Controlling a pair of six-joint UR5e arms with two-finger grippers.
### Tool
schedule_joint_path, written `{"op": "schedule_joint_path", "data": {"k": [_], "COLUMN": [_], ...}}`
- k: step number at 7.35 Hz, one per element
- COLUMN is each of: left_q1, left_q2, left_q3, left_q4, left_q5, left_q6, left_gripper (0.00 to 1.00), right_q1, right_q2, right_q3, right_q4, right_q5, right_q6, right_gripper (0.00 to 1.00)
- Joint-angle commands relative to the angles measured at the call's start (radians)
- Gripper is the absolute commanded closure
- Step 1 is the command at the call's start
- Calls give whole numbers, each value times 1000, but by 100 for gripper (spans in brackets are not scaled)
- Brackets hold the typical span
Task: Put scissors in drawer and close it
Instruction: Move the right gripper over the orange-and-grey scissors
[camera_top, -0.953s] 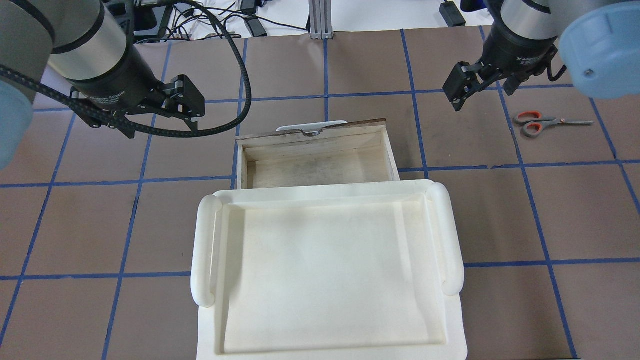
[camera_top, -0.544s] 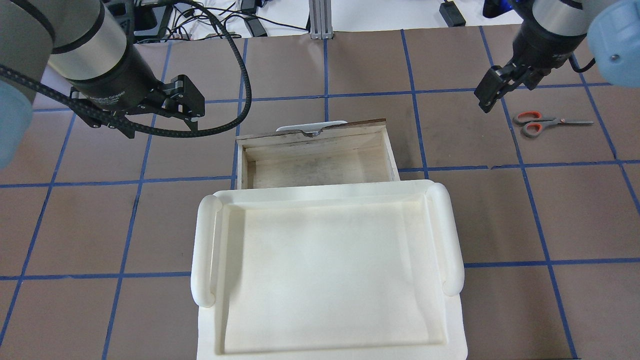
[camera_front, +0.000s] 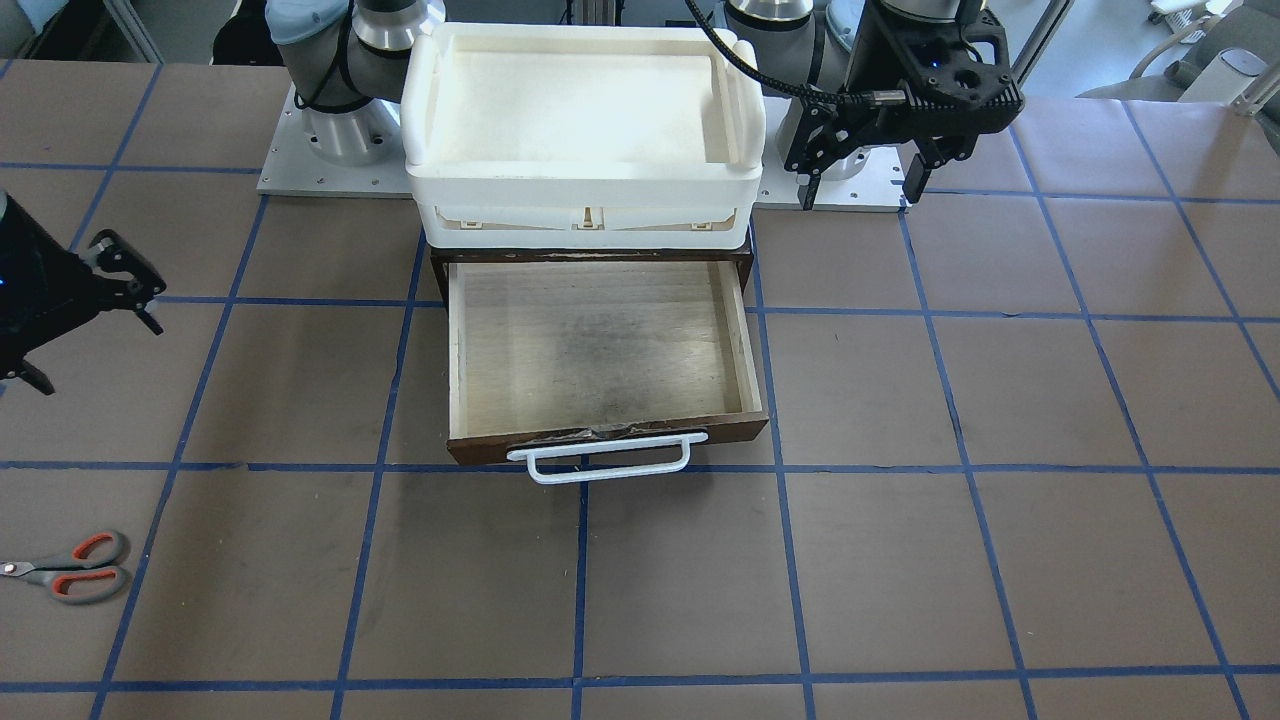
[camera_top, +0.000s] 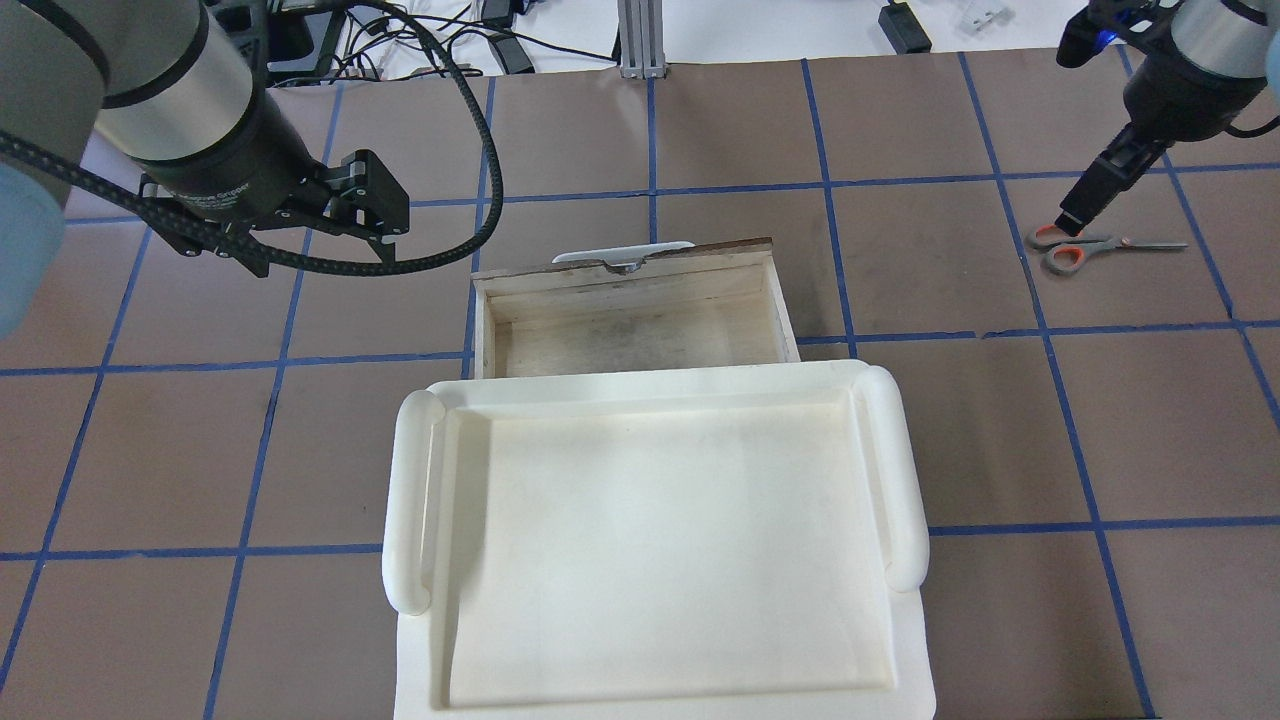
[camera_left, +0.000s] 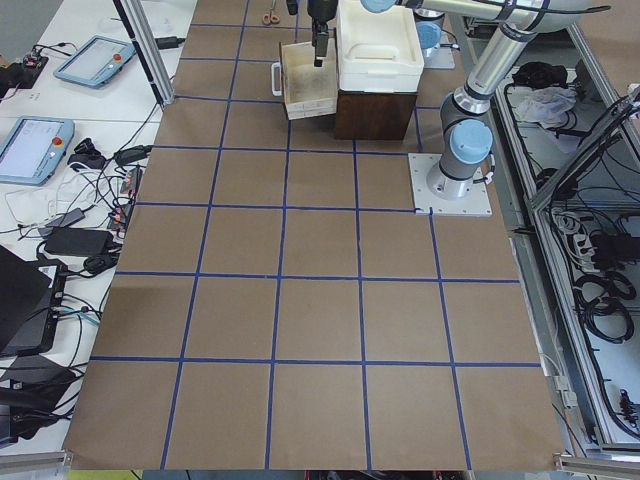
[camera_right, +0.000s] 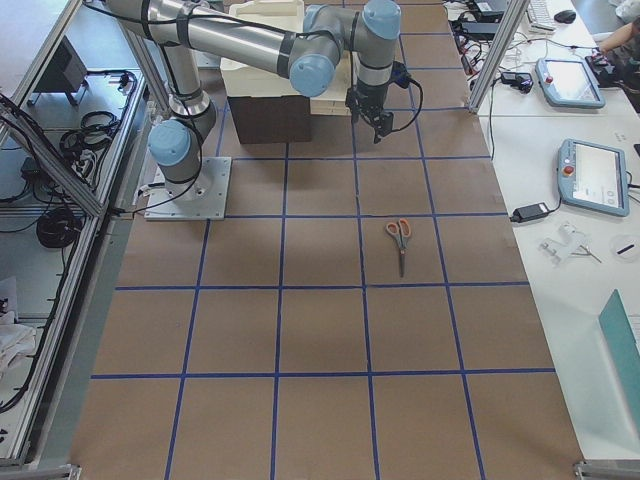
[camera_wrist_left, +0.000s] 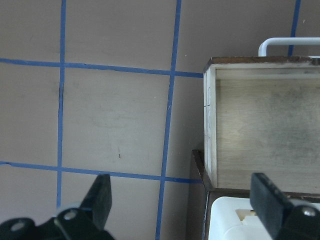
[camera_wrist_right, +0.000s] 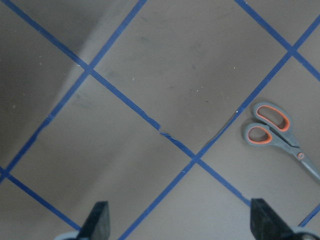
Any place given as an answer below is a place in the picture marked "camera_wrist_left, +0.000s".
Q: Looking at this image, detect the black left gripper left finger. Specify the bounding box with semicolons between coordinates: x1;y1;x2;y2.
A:
79;174;112;230

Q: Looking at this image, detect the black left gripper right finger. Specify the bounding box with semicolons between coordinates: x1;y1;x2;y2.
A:
250;172;293;238

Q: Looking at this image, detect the light wooden drawer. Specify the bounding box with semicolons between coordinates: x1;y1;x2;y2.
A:
202;37;320;195

